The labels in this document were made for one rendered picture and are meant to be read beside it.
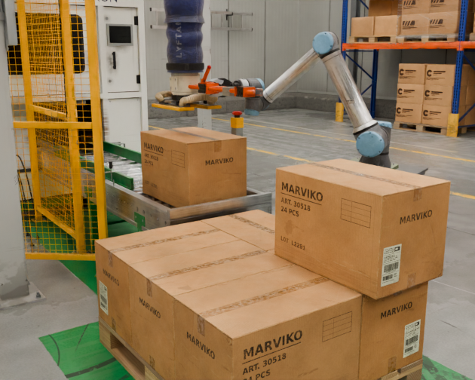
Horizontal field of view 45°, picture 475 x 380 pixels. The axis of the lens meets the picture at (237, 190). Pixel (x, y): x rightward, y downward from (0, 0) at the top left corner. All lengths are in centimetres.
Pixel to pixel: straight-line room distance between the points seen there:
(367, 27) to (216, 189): 896
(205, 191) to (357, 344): 137
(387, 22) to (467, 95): 204
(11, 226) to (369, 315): 214
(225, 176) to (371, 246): 137
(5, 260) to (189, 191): 116
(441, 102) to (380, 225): 883
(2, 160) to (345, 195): 202
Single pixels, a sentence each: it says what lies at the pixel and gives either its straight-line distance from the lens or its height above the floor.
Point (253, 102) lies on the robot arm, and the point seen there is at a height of 114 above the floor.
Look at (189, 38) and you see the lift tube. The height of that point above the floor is 151.
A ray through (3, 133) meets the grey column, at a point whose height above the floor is 99.
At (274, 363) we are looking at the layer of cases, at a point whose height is 40.
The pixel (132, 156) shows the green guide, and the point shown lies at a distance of 483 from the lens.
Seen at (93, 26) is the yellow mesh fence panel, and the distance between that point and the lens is 364.
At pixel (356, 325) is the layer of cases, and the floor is 43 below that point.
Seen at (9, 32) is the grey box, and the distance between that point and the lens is 340.
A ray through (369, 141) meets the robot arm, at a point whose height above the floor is 96.
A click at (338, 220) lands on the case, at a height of 80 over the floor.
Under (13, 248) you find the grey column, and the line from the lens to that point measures 360.
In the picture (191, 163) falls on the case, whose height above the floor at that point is 83.
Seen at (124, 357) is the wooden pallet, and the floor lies 2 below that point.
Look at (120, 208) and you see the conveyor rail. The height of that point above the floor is 47.
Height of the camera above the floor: 144
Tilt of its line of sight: 14 degrees down
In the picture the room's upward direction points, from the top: straight up
